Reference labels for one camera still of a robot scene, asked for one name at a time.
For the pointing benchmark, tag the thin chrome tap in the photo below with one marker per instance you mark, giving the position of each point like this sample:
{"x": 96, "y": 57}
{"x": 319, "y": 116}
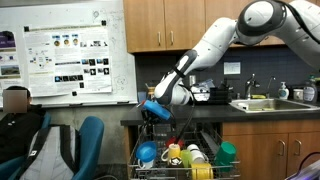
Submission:
{"x": 268, "y": 90}

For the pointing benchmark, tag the small blue box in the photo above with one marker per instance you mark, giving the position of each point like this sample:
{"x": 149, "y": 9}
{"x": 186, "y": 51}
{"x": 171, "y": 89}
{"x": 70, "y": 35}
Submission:
{"x": 141, "y": 96}

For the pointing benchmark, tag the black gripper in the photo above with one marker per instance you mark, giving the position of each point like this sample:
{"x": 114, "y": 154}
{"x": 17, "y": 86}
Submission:
{"x": 150, "y": 117}

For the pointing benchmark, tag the whiteboard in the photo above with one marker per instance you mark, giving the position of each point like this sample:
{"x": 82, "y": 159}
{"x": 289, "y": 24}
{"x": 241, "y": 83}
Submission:
{"x": 123, "y": 50}

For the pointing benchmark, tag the small white jar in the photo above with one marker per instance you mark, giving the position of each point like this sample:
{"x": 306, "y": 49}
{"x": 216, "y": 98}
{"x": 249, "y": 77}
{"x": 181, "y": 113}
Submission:
{"x": 298, "y": 95}

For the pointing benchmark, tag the lime green cup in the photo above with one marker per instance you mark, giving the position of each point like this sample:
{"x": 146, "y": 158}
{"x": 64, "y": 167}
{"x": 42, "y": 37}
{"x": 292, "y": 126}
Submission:
{"x": 185, "y": 157}

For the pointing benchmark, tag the white mug black band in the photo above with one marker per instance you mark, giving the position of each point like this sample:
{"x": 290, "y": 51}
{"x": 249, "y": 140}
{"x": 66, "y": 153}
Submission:
{"x": 196, "y": 155}

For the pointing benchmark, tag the seated person black hoodie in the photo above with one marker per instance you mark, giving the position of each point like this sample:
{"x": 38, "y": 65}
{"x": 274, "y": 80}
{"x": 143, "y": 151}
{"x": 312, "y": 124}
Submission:
{"x": 20, "y": 133}

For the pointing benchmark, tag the wooden wall cabinet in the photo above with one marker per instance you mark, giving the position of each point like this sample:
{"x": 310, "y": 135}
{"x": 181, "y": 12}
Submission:
{"x": 143, "y": 23}

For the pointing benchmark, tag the black dish drainer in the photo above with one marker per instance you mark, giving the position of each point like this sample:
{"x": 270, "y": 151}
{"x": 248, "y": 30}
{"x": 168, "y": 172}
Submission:
{"x": 220, "y": 95}

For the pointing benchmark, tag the small purple poster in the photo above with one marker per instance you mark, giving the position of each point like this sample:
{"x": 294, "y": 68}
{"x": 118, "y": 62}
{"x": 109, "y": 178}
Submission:
{"x": 9, "y": 60}

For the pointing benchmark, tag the chrome faucet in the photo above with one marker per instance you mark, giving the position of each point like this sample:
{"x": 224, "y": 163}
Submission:
{"x": 249, "y": 88}

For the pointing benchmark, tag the wooden base cabinet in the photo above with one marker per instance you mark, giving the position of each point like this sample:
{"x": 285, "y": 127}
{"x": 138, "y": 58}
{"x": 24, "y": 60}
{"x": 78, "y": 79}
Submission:
{"x": 253, "y": 150}

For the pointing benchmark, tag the yellow mug white base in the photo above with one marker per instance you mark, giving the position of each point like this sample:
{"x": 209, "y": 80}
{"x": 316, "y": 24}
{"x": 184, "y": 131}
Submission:
{"x": 173, "y": 151}

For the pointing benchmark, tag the white wall sign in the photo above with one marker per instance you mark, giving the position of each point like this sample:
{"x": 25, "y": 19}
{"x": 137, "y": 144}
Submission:
{"x": 232, "y": 68}

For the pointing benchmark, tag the white soap pump bottle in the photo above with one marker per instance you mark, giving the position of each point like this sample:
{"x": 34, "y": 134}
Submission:
{"x": 283, "y": 93}

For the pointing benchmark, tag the green plastic cup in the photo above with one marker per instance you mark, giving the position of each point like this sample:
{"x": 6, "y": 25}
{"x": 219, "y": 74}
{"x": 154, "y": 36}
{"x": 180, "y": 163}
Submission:
{"x": 225, "y": 153}

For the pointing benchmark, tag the white purple object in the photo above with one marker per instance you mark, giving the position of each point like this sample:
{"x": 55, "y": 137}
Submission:
{"x": 310, "y": 173}

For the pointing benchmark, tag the large white research poster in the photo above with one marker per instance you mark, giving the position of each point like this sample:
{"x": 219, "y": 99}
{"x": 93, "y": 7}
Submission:
{"x": 66, "y": 60}

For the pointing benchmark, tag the yellow sponge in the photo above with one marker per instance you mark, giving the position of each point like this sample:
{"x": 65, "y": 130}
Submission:
{"x": 259, "y": 96}

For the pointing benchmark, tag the grey black backpack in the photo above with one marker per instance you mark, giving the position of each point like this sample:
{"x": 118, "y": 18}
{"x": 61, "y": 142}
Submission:
{"x": 50, "y": 156}

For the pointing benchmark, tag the dark dish soap bottle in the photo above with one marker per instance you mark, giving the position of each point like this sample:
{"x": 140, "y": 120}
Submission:
{"x": 310, "y": 93}

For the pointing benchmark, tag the red plastic bowl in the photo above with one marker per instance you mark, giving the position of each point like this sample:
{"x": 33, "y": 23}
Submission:
{"x": 174, "y": 141}

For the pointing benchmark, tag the blue chair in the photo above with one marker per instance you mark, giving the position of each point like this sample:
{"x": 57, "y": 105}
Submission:
{"x": 8, "y": 170}
{"x": 90, "y": 140}

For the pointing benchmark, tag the steel sink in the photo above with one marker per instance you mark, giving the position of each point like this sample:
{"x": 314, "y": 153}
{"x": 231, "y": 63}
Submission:
{"x": 283, "y": 105}

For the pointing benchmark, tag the blue cup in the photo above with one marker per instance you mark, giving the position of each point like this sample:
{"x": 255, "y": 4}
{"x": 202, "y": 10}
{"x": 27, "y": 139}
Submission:
{"x": 157, "y": 110}

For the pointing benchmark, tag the blue plastic bowl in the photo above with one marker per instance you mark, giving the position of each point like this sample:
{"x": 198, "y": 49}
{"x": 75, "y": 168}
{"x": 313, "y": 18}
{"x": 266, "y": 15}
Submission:
{"x": 146, "y": 151}

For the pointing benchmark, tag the white wall outlet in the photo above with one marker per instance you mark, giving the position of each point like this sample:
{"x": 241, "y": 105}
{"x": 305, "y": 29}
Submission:
{"x": 192, "y": 80}

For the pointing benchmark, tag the large yellow cup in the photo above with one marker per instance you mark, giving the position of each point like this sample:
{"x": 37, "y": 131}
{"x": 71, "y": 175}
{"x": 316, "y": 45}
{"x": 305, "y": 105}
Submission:
{"x": 201, "y": 171}

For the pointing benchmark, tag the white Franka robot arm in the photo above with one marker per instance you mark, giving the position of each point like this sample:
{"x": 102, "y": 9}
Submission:
{"x": 213, "y": 40}

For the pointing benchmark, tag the clear plastic bag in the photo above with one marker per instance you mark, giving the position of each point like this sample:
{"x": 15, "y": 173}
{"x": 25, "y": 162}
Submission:
{"x": 201, "y": 93}

